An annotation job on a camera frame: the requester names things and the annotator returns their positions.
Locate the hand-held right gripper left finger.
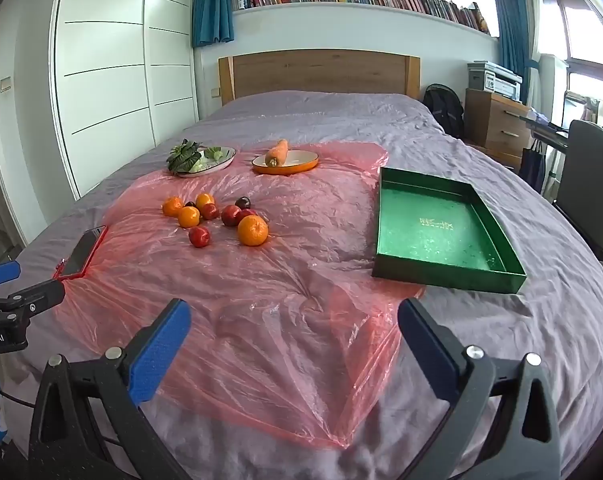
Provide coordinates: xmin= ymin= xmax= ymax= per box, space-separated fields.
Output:
xmin=28 ymin=298 xmax=192 ymax=480

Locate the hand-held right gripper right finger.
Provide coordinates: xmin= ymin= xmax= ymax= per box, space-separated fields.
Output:
xmin=397 ymin=297 xmax=562 ymax=480

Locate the green tray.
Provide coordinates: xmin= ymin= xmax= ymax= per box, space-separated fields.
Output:
xmin=371 ymin=166 xmax=527 ymax=295

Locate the large orange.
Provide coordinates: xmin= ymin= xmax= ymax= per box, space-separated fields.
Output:
xmin=237 ymin=214 xmax=269 ymax=247

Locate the smartphone with red case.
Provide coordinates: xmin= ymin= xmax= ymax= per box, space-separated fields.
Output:
xmin=54 ymin=225 xmax=108 ymax=281

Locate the pink plastic sheet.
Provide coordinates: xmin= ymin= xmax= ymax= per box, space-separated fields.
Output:
xmin=51 ymin=140 xmax=427 ymax=451

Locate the white plate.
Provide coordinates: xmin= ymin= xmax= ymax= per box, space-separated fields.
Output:
xmin=168 ymin=146 xmax=237 ymax=178

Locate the leafy green vegetable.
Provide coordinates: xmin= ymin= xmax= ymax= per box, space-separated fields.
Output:
xmin=166 ymin=139 xmax=203 ymax=171

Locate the dark blue bag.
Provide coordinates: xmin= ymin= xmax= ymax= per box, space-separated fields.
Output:
xmin=519 ymin=140 xmax=547 ymax=193

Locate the white wardrobe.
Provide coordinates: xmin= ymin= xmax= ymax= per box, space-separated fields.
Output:
xmin=51 ymin=0 xmax=199 ymax=201

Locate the orange plate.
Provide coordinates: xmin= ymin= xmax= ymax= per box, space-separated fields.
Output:
xmin=252 ymin=150 xmax=319 ymax=176

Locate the carrot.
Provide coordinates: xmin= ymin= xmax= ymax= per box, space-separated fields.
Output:
xmin=264 ymin=139 xmax=289 ymax=168

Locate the wooden dresser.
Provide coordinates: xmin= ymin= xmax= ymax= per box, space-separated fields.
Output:
xmin=464 ymin=88 xmax=537 ymax=171

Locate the black backpack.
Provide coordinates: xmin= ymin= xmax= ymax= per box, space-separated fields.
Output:
xmin=422 ymin=83 xmax=466 ymax=138

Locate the grey office chair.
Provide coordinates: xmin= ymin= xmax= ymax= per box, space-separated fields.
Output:
xmin=551 ymin=120 xmax=603 ymax=276

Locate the grey desk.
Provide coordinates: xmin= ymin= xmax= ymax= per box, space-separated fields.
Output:
xmin=521 ymin=110 xmax=569 ymax=151

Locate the bed with purple sheet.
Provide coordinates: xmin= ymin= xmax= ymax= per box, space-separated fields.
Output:
xmin=0 ymin=90 xmax=603 ymax=480

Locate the white printer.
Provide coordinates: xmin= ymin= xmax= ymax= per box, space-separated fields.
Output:
xmin=484 ymin=62 xmax=523 ymax=102

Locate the wooden headboard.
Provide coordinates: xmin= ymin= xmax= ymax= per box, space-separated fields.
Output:
xmin=218 ymin=50 xmax=421 ymax=107

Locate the teal curtain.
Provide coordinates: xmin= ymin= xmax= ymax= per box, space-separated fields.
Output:
xmin=491 ymin=0 xmax=532 ymax=106
xmin=192 ymin=0 xmax=234 ymax=48

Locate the window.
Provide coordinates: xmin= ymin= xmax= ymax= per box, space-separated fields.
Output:
xmin=536 ymin=0 xmax=603 ymax=111

